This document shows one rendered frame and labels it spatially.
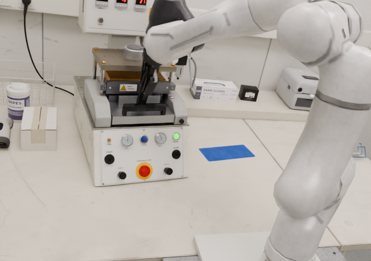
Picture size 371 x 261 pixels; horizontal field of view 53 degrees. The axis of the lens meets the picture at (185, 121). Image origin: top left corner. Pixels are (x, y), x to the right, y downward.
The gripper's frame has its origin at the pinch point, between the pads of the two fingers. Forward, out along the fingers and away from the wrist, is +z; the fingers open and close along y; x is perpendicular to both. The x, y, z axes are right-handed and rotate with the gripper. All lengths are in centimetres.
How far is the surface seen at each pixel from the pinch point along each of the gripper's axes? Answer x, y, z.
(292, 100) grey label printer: 94, -25, 27
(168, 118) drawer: 9.2, 5.8, 5.3
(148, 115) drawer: 1.7, 4.8, 4.1
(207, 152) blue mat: 32.3, 5.6, 27.0
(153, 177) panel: 3.6, 19.5, 20.4
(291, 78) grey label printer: 96, -35, 21
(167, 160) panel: 9.0, 15.5, 16.4
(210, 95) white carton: 51, -35, 34
